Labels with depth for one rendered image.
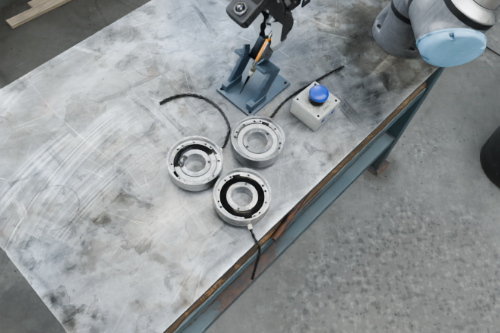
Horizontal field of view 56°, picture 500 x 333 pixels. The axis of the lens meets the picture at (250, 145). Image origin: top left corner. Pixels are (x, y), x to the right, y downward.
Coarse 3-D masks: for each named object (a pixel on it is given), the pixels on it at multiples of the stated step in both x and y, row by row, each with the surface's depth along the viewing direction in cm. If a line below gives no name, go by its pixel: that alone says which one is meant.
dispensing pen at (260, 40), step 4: (260, 36) 92; (264, 36) 93; (268, 36) 93; (260, 40) 92; (264, 40) 91; (256, 44) 93; (260, 44) 92; (252, 48) 93; (256, 48) 93; (260, 48) 92; (252, 52) 93; (256, 52) 93; (252, 56) 94; (256, 56) 93; (252, 64) 96; (252, 68) 96; (252, 72) 96; (248, 76) 97; (248, 80) 98; (244, 84) 98; (240, 92) 99
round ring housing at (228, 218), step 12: (240, 168) 88; (264, 180) 87; (216, 192) 86; (228, 192) 86; (240, 192) 89; (252, 192) 87; (264, 192) 87; (216, 204) 84; (252, 204) 86; (264, 204) 86; (228, 216) 83; (252, 216) 84
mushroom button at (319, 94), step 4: (312, 88) 94; (316, 88) 94; (320, 88) 94; (324, 88) 95; (312, 92) 94; (316, 92) 94; (320, 92) 94; (324, 92) 94; (328, 92) 94; (312, 96) 94; (316, 96) 93; (320, 96) 94; (324, 96) 94; (328, 96) 94; (316, 100) 94; (320, 100) 94; (324, 100) 94
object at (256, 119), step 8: (240, 120) 93; (248, 120) 95; (256, 120) 95; (264, 120) 95; (272, 120) 94; (240, 128) 94; (256, 128) 94; (272, 128) 94; (280, 128) 93; (232, 136) 91; (248, 136) 93; (256, 136) 95; (264, 136) 94; (280, 136) 93; (232, 144) 90; (248, 144) 92; (280, 144) 92; (240, 152) 90; (256, 152) 91; (264, 152) 92; (280, 152) 91; (240, 160) 91; (248, 160) 89; (256, 160) 89; (264, 160) 89; (272, 160) 90
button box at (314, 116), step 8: (304, 96) 97; (296, 104) 96; (304, 104) 96; (312, 104) 96; (320, 104) 96; (328, 104) 96; (336, 104) 96; (296, 112) 98; (304, 112) 96; (312, 112) 95; (320, 112) 95; (328, 112) 96; (304, 120) 98; (312, 120) 96; (320, 120) 95; (312, 128) 97
